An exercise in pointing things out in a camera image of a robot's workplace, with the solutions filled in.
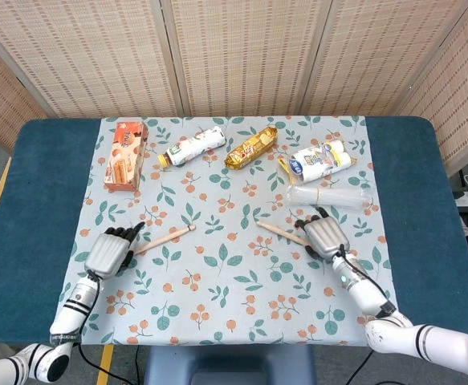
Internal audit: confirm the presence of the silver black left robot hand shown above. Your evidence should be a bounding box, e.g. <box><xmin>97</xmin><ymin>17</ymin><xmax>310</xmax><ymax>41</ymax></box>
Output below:
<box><xmin>83</xmin><ymin>221</ymin><xmax>146</xmax><ymax>280</ymax></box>

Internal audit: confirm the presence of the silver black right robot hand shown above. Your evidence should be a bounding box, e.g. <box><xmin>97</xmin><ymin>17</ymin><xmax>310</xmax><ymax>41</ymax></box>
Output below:
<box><xmin>295</xmin><ymin>206</ymin><xmax>350</xmax><ymax>264</ymax></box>

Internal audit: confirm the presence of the wooden stick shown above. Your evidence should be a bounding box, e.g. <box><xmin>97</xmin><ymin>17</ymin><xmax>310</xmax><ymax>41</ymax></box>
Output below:
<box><xmin>132</xmin><ymin>225</ymin><xmax>197</xmax><ymax>255</ymax></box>
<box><xmin>256</xmin><ymin>221</ymin><xmax>311</xmax><ymax>245</ymax></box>

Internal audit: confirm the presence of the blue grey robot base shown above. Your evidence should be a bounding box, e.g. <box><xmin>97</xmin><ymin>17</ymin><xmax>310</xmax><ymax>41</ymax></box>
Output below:
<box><xmin>143</xmin><ymin>343</ymin><xmax>315</xmax><ymax>385</ymax></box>

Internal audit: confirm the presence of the clear plastic cup sleeve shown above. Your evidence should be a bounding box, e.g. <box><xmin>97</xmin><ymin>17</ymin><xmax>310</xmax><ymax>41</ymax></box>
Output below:
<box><xmin>286</xmin><ymin>183</ymin><xmax>373</xmax><ymax>210</ymax></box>

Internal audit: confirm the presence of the white blue roll pack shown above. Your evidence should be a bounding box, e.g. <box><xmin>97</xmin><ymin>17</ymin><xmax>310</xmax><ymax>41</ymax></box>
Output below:
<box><xmin>277</xmin><ymin>138</ymin><xmax>358</xmax><ymax>186</ymax></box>

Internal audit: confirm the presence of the dark blue table cover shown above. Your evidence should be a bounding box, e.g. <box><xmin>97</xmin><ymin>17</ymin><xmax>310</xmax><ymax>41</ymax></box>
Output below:
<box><xmin>0</xmin><ymin>115</ymin><xmax>468</xmax><ymax>346</ymax></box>

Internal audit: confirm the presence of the orange wafer biscuit box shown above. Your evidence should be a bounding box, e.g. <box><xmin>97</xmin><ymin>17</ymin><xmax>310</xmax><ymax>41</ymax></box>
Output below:
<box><xmin>104</xmin><ymin>121</ymin><xmax>149</xmax><ymax>193</ymax></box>

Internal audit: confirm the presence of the golden cracker packet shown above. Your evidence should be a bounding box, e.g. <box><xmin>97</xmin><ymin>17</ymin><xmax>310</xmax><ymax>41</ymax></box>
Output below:
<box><xmin>223</xmin><ymin>125</ymin><xmax>279</xmax><ymax>169</ymax></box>

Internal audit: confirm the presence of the floral leaf print tablecloth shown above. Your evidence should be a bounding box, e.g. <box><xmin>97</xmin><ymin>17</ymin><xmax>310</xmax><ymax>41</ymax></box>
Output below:
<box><xmin>49</xmin><ymin>115</ymin><xmax>404</xmax><ymax>347</ymax></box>

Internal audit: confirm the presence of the white bottle with yellow cap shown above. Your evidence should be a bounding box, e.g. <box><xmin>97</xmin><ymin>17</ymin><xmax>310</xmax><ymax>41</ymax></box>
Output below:
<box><xmin>157</xmin><ymin>125</ymin><xmax>227</xmax><ymax>168</ymax></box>

